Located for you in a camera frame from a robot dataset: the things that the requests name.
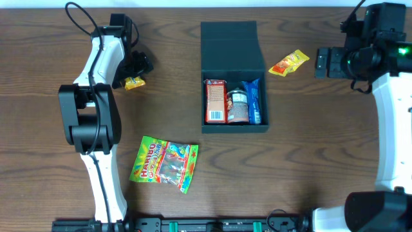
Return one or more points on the black mounting rail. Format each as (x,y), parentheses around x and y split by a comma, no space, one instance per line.
(277,220)

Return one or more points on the orange red carton box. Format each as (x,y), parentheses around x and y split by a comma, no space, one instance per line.
(216,110)

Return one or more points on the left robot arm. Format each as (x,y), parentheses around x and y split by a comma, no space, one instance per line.
(90,115)

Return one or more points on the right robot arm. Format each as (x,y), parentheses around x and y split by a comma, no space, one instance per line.
(375,51)

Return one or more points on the small yellow lemon snack packet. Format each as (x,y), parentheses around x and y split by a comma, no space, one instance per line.
(133,82)

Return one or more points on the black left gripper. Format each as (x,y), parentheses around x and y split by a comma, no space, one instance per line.
(127,75)

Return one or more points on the brown drink can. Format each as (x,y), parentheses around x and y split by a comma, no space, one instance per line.
(237,107)

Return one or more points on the Haribo gummy worms bag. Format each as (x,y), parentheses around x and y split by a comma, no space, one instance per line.
(163,161)

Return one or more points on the yellow orange biscuit packet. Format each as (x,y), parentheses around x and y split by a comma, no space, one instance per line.
(289,64)

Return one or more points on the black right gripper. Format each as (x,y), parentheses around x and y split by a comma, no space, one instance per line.
(334,71)

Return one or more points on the black open box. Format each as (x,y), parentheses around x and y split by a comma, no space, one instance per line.
(230,51)

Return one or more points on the blue cookie packet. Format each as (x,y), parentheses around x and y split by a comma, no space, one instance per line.
(252,91)

